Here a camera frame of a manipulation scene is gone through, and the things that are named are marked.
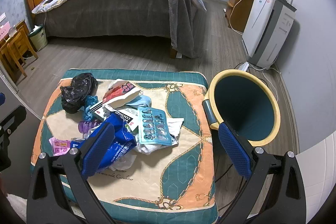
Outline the red white snack bag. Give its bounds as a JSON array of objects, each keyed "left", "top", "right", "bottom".
[{"left": 102, "top": 79, "right": 142, "bottom": 109}]

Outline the white air purifier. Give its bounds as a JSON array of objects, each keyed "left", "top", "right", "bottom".
[{"left": 241, "top": 0, "right": 297, "bottom": 68}]

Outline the wooden bed with gray cover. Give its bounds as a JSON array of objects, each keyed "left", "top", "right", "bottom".
[{"left": 27, "top": 0, "right": 203, "bottom": 58}]

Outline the yellow teal trash bin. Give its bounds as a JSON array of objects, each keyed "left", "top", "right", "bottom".
[{"left": 202, "top": 69, "right": 281, "bottom": 147}]

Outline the teal orange patterned cushion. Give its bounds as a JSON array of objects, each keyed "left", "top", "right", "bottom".
[{"left": 30, "top": 68, "right": 219, "bottom": 224}]

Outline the light blue face mask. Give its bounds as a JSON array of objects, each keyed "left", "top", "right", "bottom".
[{"left": 126, "top": 95, "right": 151, "bottom": 109}]

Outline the white tissue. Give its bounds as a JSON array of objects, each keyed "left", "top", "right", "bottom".
[{"left": 134, "top": 118, "right": 184, "bottom": 155}]

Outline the blue blister pill pack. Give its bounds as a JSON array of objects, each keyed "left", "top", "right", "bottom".
[{"left": 138, "top": 107, "right": 172, "bottom": 146}]

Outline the purple plastic bottle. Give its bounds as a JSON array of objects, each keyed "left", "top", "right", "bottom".
[{"left": 78, "top": 120, "right": 101, "bottom": 134}]

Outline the wooden chair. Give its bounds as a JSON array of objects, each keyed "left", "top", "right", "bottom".
[{"left": 1, "top": 19, "right": 38, "bottom": 82}]

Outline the black plastic bag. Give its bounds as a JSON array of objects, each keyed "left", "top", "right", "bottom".
[{"left": 60, "top": 73, "right": 98, "bottom": 114}]

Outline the blue plastic wrapper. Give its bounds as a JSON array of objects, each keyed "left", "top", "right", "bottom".
[{"left": 70, "top": 113, "right": 137, "bottom": 172}]

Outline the small white green bin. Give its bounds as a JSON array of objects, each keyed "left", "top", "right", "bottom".
[{"left": 29, "top": 24, "right": 48, "bottom": 52}]

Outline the wooden tv cabinet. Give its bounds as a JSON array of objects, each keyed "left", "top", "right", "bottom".
[{"left": 225, "top": 0, "right": 254, "bottom": 32}]

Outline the white green medicine box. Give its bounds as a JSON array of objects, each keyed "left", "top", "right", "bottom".
[{"left": 89, "top": 101, "right": 139, "bottom": 132}]

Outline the pink snack wrapper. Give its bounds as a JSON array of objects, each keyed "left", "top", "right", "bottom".
[{"left": 49, "top": 137, "right": 71, "bottom": 156}]

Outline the white power strip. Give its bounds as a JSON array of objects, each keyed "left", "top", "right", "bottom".
[{"left": 238, "top": 62, "right": 249, "bottom": 72}]

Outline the teal crumpled wrapper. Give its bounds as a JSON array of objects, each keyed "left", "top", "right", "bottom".
[{"left": 83, "top": 96, "right": 98, "bottom": 122}]

